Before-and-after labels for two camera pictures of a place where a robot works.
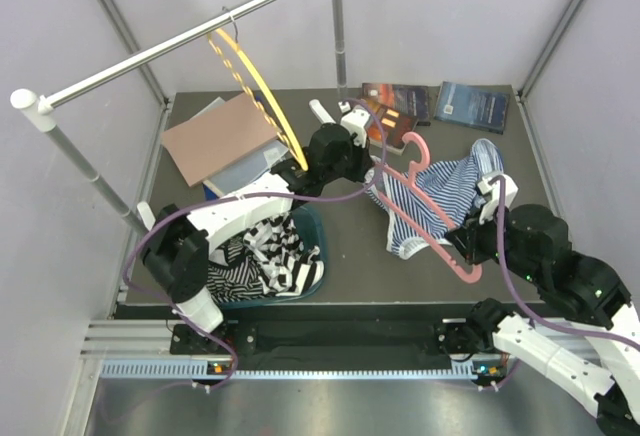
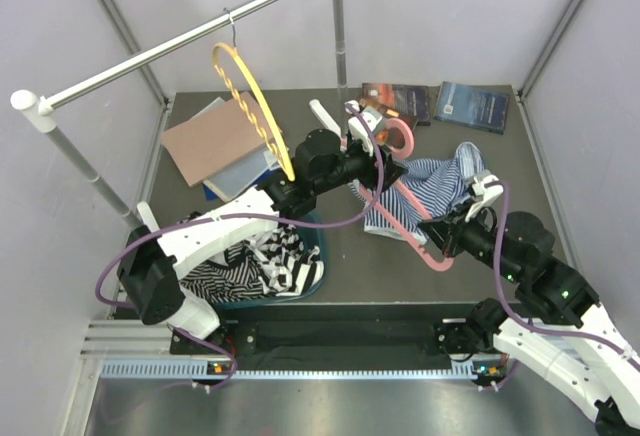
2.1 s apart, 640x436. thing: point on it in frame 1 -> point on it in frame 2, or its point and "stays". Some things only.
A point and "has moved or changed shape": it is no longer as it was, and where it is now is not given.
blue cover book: (472, 106) stays
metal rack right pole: (339, 38) stays
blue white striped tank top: (450, 187) has moved or changed shape
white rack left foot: (146, 214) stays
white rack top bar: (41, 113) stays
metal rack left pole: (124, 209) stays
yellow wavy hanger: (285, 132) -> (278, 146)
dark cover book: (409, 100) stays
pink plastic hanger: (469, 274) -> (448, 263)
